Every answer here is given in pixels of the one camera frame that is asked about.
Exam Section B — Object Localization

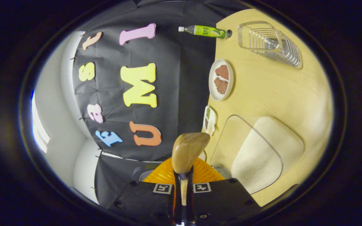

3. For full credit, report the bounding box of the metal wire chopstick holder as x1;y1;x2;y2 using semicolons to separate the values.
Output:
238;21;303;69

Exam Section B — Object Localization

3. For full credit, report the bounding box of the white divided condiment dish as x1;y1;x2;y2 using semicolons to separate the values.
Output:
203;106;217;136

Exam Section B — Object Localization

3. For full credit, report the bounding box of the black backdrop cloth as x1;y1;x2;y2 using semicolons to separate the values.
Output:
71;0;250;209

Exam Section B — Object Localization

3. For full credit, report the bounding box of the white round plate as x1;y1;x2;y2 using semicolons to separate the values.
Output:
208;59;234;101

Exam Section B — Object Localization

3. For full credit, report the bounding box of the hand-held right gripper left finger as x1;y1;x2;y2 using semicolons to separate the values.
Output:
107;157;181;225

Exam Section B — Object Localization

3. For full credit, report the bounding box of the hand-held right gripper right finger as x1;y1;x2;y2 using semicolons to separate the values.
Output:
186;157;261;225

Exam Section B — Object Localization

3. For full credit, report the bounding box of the large ceiling light panel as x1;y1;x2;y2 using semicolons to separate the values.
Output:
32;91;50;154

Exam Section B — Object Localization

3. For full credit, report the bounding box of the brown meat piece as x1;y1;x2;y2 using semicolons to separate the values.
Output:
215;65;229;80
214;78;228;94

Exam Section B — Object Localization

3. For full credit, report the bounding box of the wooden spoon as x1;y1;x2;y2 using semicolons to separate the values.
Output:
172;132;211;206

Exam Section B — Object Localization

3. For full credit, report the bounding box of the green drink bottle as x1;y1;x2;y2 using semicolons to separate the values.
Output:
178;25;233;39

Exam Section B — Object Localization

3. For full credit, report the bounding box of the white rice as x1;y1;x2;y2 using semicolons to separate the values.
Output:
231;117;304;193

